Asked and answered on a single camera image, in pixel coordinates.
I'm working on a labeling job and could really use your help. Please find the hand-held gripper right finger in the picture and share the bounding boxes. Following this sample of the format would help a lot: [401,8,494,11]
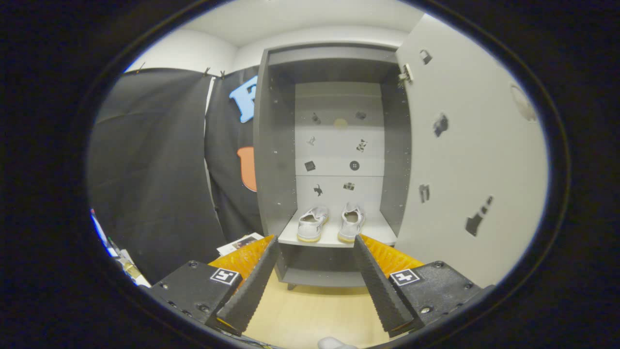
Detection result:
[353,234,496,338]

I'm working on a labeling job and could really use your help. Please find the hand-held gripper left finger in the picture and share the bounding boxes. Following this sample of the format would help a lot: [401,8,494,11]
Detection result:
[148,235,280,336]

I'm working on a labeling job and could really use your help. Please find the white shoe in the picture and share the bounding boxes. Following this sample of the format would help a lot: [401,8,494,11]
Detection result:
[337,203,366,243]
[296,206,330,243]

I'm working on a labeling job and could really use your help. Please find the grey shoe cabinet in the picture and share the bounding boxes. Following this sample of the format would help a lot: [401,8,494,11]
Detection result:
[253,43,412,291]

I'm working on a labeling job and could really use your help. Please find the white book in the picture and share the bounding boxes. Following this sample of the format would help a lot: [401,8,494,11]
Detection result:
[217,233,265,256]

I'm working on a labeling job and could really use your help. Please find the white and gold packets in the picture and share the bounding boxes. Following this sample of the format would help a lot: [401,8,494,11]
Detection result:
[116,248,152,287]

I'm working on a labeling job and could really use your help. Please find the black backdrop cloth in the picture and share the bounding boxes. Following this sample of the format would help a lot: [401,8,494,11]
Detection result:
[87,65,264,284]

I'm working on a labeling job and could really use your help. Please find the colourful printed box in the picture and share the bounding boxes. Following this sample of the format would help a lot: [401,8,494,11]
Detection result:
[90,208,119,257]

